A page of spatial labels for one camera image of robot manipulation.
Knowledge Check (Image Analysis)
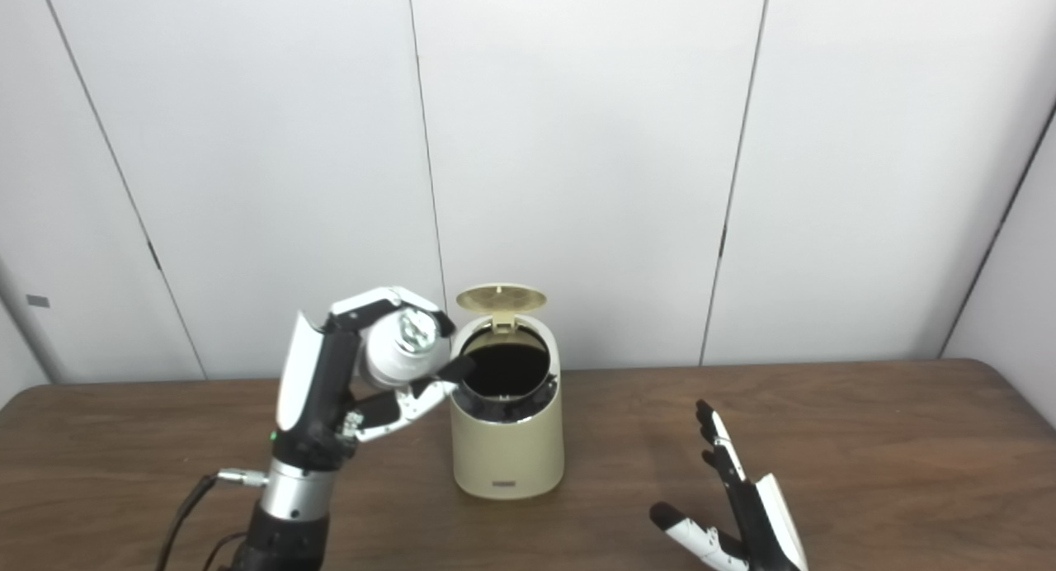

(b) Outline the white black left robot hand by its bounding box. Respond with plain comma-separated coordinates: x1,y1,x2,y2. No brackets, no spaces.
275,286,478,473

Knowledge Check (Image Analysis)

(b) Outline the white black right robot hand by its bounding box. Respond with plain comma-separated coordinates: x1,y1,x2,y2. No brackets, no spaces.
649,400,809,571

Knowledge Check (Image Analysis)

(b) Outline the white paper cup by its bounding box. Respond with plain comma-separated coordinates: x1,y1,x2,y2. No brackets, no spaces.
363,307,440,388

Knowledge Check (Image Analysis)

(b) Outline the cream-colored lidded bin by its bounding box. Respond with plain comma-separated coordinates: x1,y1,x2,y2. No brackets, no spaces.
450,284,566,501

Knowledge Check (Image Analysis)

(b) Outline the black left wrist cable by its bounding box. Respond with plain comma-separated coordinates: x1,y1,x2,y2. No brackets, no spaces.
155,468,269,571

